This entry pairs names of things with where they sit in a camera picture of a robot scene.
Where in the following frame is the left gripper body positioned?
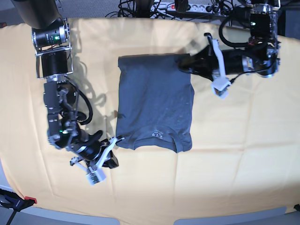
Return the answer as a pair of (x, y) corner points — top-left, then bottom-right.
(220, 50), (248, 76)

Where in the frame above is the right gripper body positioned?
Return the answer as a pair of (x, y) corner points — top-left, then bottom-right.
(70, 130), (108, 166)

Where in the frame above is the grey-blue T-shirt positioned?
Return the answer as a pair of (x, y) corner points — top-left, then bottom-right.
(116, 54), (195, 153)

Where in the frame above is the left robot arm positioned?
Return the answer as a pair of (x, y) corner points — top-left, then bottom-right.
(177, 0), (281, 81)

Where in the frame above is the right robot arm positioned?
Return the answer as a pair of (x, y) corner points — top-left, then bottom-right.
(13, 0), (122, 169)

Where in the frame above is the white power strip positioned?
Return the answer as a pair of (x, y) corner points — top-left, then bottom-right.
(150, 0), (229, 16)

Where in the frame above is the black clamp at right edge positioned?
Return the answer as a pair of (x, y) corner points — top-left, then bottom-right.
(294, 204), (300, 212)

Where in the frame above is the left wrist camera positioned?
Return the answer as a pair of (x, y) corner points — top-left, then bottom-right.
(211, 78), (231, 99)

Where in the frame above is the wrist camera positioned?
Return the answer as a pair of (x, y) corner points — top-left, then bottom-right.
(211, 78), (231, 99)
(86, 169), (106, 186)

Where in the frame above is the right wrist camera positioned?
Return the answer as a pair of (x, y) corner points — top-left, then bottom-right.
(86, 169), (106, 186)

